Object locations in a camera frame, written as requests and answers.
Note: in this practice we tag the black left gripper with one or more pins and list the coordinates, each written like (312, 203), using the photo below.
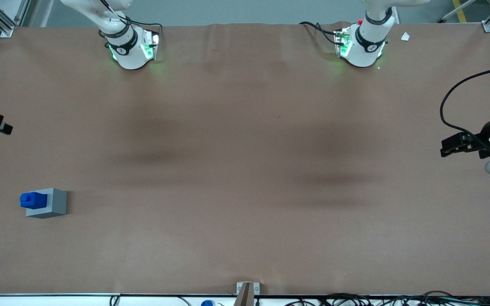
(488, 129)

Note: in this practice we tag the blue plastic block part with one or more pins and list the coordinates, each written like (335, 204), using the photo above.
(34, 200)

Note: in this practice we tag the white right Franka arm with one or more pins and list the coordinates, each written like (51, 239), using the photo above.
(128, 53)

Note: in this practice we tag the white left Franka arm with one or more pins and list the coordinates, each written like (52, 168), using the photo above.
(366, 46)

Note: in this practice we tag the gray square socket base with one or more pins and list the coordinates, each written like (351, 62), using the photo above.
(57, 204)

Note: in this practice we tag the white paper scrap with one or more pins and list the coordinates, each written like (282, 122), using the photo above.
(405, 36)

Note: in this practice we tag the brown table mat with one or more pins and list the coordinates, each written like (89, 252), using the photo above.
(245, 191)

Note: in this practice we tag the blue round cap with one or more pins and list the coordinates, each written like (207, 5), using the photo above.
(207, 303)

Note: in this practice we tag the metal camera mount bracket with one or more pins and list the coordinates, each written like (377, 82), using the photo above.
(247, 291)

